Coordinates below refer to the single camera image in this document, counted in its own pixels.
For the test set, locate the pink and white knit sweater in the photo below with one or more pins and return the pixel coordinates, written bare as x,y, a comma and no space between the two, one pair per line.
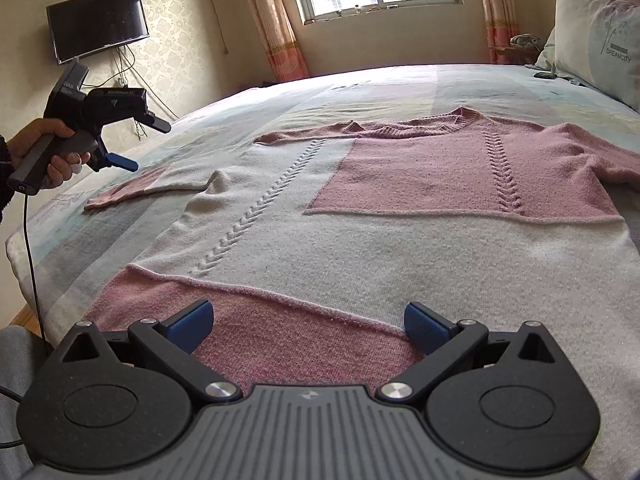
400,260

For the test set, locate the large printed pastel pillow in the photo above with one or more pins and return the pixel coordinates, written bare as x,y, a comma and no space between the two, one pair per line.
600,40

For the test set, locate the orange patterned curtain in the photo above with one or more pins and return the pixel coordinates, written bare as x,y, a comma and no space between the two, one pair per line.
272,20
497,10

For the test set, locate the person's left hand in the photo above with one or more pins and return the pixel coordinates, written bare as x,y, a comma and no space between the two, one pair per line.
25,145

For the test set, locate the small wooden bedside stand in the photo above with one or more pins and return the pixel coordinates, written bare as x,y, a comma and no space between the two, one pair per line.
505,55

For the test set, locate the bed with striped sheet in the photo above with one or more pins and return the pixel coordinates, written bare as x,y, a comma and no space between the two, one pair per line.
400,90

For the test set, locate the person's grey trouser leg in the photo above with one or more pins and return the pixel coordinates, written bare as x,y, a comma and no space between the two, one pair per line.
20,355

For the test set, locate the grey-green bundle on stand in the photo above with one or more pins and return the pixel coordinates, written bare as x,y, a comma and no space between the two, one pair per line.
525,41

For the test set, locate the black phone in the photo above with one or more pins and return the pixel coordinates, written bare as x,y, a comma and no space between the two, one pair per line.
544,75

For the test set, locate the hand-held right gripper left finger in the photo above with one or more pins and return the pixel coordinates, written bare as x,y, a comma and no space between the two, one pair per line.
192,327

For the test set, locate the wall-mounted black television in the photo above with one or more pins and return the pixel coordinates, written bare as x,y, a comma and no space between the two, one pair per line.
97,25

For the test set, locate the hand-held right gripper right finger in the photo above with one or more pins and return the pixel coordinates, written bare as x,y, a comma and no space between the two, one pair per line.
425,327

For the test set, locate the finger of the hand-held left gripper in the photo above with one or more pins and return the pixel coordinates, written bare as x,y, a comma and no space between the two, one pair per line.
157,123
124,162

